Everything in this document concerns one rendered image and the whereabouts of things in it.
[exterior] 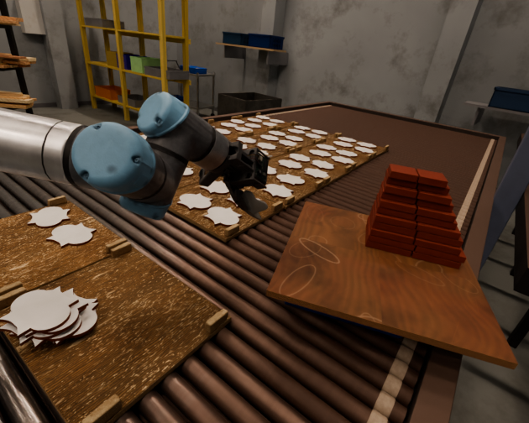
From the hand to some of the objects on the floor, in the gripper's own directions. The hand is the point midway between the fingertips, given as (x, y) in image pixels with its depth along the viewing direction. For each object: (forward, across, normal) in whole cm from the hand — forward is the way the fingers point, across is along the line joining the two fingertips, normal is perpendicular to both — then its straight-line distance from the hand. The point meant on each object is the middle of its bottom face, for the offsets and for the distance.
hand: (261, 190), depth 76 cm
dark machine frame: (+240, -5, -57) cm, 247 cm away
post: (+186, -32, -25) cm, 190 cm away
